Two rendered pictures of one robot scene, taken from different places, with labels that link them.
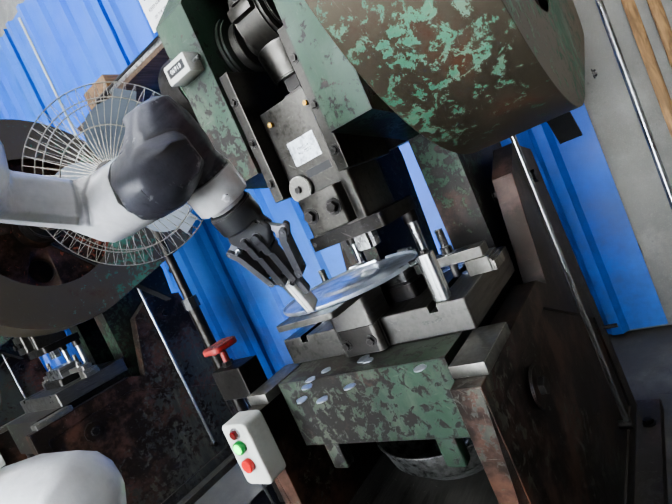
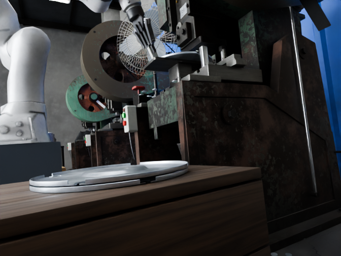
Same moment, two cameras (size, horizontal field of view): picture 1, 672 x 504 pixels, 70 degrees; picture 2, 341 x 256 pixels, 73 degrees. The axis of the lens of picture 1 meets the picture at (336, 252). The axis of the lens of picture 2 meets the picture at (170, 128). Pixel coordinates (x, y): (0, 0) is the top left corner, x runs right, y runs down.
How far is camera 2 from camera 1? 0.67 m
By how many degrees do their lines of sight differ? 27
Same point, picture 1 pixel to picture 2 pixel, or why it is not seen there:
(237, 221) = (131, 12)
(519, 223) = (277, 64)
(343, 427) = (158, 119)
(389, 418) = (169, 112)
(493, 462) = (180, 117)
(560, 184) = not seen: outside the picture
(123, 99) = (156, 10)
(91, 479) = (38, 32)
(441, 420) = not seen: hidden behind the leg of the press
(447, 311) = (202, 71)
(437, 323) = not seen: hidden behind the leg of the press
